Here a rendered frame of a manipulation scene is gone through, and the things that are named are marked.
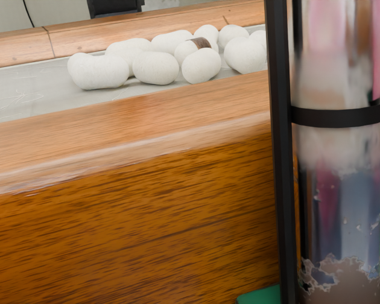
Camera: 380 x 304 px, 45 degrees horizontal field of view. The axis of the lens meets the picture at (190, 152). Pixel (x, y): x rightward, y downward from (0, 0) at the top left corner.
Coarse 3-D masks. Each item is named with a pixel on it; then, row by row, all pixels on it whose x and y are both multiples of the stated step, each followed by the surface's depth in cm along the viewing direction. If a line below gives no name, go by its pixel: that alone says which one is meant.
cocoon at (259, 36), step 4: (256, 32) 32; (260, 32) 32; (264, 32) 33; (252, 36) 32; (256, 36) 32; (260, 36) 31; (264, 36) 32; (256, 40) 31; (260, 40) 31; (264, 40) 31; (264, 44) 31; (264, 48) 31
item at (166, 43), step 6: (156, 36) 35; (162, 36) 35; (168, 36) 35; (174, 36) 35; (180, 36) 35; (186, 36) 35; (192, 36) 35; (156, 42) 35; (162, 42) 34; (168, 42) 35; (174, 42) 35; (180, 42) 35; (156, 48) 35; (162, 48) 35; (168, 48) 35; (174, 48) 35
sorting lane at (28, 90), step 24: (264, 24) 50; (0, 72) 40; (24, 72) 39; (48, 72) 37; (0, 96) 31; (24, 96) 30; (48, 96) 29; (72, 96) 28; (96, 96) 28; (120, 96) 27; (0, 120) 25
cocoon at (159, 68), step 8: (136, 56) 29; (144, 56) 28; (152, 56) 27; (160, 56) 27; (168, 56) 27; (136, 64) 28; (144, 64) 28; (152, 64) 27; (160, 64) 27; (168, 64) 27; (176, 64) 27; (136, 72) 28; (144, 72) 28; (152, 72) 27; (160, 72) 27; (168, 72) 27; (176, 72) 27; (144, 80) 28; (152, 80) 28; (160, 80) 27; (168, 80) 27
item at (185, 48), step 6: (186, 42) 31; (192, 42) 31; (210, 42) 32; (180, 48) 31; (186, 48) 31; (192, 48) 31; (216, 48) 32; (174, 54) 31; (180, 54) 31; (186, 54) 31; (180, 60) 31; (180, 66) 31
